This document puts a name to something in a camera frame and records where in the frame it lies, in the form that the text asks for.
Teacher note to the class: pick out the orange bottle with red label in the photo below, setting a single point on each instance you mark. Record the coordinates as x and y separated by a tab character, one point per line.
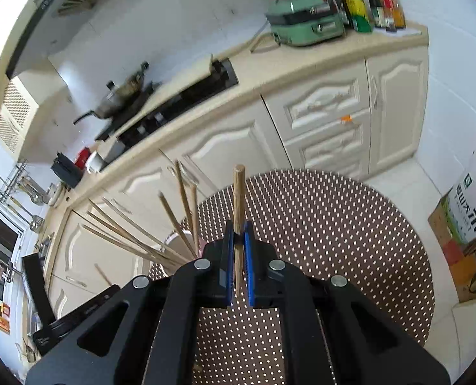
390	4

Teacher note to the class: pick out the steel wok with lid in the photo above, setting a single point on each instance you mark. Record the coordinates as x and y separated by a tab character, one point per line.
117	96

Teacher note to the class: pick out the black electric kettle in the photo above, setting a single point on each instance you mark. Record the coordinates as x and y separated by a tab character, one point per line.
67	170

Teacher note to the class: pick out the wall utensil rack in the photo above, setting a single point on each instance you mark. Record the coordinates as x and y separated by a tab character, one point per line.
11	184

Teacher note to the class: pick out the pink cup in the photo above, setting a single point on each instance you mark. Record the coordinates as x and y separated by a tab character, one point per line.
170	238

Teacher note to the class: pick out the orange sticker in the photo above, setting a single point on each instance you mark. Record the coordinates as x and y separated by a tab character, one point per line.
346	119

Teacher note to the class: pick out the cream lower kitchen cabinets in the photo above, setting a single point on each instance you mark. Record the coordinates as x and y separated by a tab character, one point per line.
398	100

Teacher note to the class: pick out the beige kitchen countertop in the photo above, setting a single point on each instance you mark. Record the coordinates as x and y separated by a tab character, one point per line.
294	60

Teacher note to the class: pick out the steel spatula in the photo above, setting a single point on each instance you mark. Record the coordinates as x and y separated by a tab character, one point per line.
37	221

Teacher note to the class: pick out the white rice bag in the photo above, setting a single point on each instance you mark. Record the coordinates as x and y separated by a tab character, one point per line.
470	208

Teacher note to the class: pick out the brown polka dot tablecloth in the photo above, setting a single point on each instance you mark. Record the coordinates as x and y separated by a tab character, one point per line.
322	228

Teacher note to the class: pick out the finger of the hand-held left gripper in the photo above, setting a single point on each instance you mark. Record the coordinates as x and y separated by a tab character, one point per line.
37	288
97	301

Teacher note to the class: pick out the red container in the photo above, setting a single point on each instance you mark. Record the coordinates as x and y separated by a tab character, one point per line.
82	155

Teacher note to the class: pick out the green electric grill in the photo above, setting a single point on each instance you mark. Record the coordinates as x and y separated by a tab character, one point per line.
302	20

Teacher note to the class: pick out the black glass gas stove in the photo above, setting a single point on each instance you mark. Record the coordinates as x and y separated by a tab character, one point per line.
197	88

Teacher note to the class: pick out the green bottle with yellow cap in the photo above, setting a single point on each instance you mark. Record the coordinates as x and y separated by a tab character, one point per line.
358	8

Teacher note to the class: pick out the cardboard box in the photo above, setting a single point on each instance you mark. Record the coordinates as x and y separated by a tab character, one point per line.
454	264

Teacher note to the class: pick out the wooden chopstick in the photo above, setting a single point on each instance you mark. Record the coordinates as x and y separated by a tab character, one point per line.
238	208
102	274

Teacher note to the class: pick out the pile of wooden chopsticks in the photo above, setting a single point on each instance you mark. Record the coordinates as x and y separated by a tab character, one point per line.
194	216

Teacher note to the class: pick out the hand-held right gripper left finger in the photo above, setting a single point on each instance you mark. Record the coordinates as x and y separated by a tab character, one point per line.
229	268

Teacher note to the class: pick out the cream cabinet drawer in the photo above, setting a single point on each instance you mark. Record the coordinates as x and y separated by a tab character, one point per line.
330	144
302	104

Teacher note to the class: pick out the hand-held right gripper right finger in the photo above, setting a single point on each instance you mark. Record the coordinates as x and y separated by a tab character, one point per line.
250	272

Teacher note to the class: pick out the cream kitchen cabinets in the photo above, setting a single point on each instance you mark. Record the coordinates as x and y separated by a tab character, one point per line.
398	100
13	116

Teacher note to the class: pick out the cream upper kitchen cabinets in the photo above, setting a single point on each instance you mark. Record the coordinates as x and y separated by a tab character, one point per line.
13	116

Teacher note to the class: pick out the white mug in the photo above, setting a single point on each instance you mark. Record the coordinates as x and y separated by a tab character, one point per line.
95	162

